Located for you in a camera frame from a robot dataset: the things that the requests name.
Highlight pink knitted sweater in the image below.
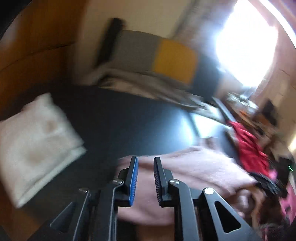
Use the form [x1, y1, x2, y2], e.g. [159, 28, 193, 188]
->
[118, 146, 264, 226]

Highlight red knitted sweater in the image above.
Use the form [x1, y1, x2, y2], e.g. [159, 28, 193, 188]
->
[228, 121, 270, 178]

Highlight black garment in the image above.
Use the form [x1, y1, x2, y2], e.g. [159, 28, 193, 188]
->
[249, 172, 287, 198]

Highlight pink ruffled fabric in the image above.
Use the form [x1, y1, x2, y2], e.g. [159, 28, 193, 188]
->
[268, 169, 295, 232]

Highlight white folded cloth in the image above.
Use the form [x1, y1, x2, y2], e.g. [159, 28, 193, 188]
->
[1, 93, 86, 208]

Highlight black leather sofa seat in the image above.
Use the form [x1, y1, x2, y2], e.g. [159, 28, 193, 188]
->
[23, 85, 232, 209]

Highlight cluttered wooden desk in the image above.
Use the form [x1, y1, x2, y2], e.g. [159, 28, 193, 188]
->
[222, 93, 287, 145]

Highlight grey blanket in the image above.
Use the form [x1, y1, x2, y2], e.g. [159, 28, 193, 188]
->
[79, 63, 206, 111]

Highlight grey yellow navy cushion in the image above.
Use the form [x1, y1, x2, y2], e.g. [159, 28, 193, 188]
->
[94, 18, 220, 93]

